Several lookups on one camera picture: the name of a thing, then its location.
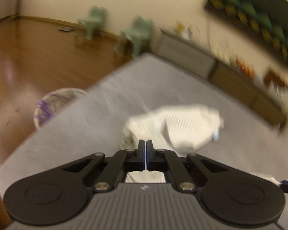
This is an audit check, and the cream white sweater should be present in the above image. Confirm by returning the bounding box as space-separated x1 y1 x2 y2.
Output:
120 104 225 183

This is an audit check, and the white woven laundry basket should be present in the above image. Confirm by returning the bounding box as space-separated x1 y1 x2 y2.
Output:
33 88 86 129

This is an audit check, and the long grey brown sideboard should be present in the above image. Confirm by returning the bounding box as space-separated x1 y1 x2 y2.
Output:
156 29 286 126

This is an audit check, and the green plastic chair far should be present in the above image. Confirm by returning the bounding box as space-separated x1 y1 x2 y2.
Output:
77 6 107 40

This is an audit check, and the green plastic chair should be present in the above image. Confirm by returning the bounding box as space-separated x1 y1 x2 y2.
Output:
114 16 154 59
77 6 107 40

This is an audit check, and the green plastic chair near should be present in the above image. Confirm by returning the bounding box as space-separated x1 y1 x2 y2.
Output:
114 16 154 59

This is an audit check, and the dark framed wall painting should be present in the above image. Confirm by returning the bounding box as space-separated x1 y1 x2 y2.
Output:
205 0 288 69

